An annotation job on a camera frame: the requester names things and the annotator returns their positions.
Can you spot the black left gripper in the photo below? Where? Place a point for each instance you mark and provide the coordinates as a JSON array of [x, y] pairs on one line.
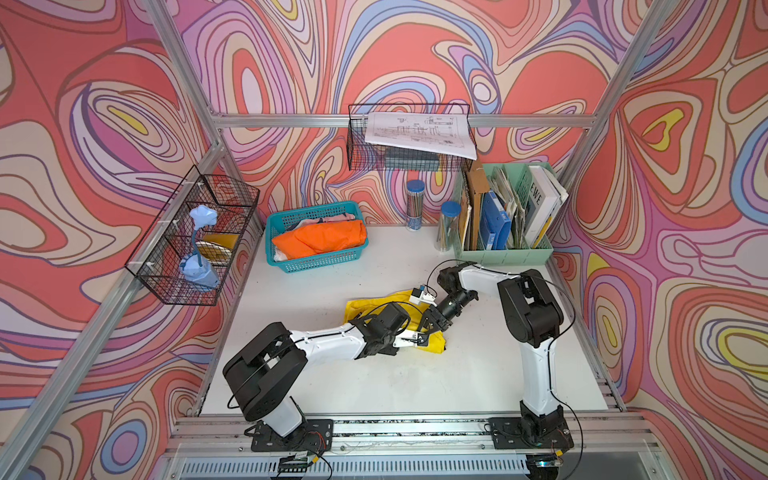
[[389, 350]]

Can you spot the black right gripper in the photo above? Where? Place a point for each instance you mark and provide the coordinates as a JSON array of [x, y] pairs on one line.
[[440, 322]]

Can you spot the yellow shorts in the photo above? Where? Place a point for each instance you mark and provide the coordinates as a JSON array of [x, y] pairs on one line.
[[432, 343]]

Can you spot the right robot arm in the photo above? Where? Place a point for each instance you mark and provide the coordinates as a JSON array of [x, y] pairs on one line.
[[533, 317]]

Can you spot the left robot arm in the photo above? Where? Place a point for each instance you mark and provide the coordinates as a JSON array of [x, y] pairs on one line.
[[261, 375]]

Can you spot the orange cloth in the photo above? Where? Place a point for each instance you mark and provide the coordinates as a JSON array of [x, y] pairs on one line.
[[319, 236]]

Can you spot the short blue lid pencil tube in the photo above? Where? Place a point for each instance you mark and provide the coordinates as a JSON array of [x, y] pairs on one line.
[[447, 222]]

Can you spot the blue binder folder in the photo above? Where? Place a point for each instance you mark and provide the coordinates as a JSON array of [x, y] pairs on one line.
[[495, 223]]

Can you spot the mint green file organizer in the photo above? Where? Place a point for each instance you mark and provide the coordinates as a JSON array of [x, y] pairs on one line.
[[506, 257]]

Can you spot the tall blue lid pencil tube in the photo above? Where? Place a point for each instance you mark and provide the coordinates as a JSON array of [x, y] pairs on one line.
[[415, 190]]

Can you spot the brown cardboard folder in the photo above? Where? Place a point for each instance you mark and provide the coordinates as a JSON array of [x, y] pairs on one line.
[[477, 185]]

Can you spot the white yellow book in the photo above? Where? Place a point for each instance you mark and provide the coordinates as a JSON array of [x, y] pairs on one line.
[[546, 196]]

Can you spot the yellow round tin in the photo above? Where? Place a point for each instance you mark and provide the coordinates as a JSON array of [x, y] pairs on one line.
[[216, 254]]

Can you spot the white printed paper sheet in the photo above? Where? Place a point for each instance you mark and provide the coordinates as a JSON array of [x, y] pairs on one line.
[[436, 133]]

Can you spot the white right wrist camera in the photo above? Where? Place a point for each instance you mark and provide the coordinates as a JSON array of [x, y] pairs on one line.
[[422, 295]]

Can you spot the black wire wall basket back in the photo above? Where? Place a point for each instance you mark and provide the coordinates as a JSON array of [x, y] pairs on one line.
[[362, 156]]

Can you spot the black wire wall basket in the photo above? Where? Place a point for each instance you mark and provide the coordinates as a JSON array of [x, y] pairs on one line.
[[362, 156], [155, 262]]

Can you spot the black wire wall basket left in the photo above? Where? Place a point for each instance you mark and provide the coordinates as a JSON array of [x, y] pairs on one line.
[[155, 262]]

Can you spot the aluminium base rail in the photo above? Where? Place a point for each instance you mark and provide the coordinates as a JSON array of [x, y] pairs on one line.
[[607, 445]]

